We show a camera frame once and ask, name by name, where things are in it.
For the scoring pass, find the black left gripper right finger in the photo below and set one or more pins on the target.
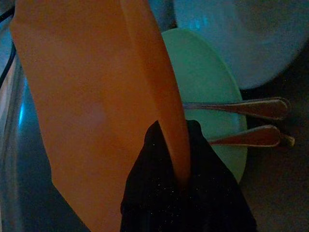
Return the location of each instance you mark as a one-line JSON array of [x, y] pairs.
[[212, 188]]

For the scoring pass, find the stainless steel sink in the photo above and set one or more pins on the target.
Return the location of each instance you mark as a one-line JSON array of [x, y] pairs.
[[24, 145]]

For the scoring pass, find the green plate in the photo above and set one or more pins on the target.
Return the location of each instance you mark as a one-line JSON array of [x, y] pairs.
[[205, 79]]

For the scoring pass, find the grey bowl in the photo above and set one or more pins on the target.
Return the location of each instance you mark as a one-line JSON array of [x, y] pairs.
[[241, 36]]

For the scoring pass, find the metal fork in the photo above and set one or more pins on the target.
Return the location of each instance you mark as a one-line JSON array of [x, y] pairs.
[[253, 108]]

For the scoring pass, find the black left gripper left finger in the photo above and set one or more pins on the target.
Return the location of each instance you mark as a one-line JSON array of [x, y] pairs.
[[149, 183]]

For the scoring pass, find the orange plastic bowl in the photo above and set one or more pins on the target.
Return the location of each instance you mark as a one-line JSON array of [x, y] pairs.
[[96, 96]]

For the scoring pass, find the metal spoon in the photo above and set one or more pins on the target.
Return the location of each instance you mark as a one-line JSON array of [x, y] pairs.
[[256, 137]]

